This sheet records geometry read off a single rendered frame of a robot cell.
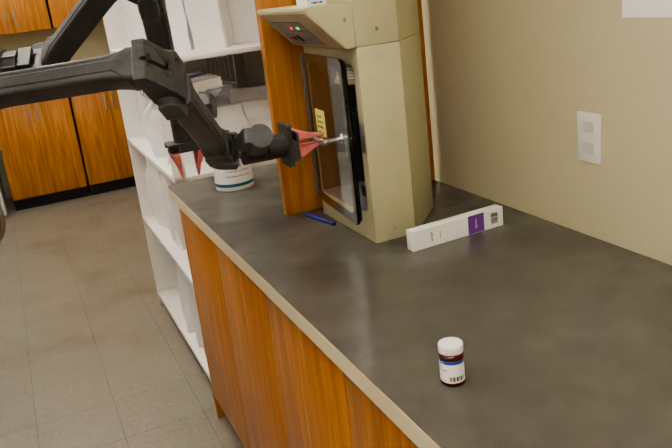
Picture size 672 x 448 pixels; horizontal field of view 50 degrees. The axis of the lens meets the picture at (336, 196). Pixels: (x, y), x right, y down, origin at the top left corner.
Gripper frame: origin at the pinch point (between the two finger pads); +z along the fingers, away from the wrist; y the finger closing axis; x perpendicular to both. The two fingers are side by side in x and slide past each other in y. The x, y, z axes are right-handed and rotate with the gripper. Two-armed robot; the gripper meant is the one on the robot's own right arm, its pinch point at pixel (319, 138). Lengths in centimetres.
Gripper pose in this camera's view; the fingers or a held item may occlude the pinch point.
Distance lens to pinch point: 177.1
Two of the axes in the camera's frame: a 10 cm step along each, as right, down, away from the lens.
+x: -4.1, -2.1, 8.9
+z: 9.1, -2.1, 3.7
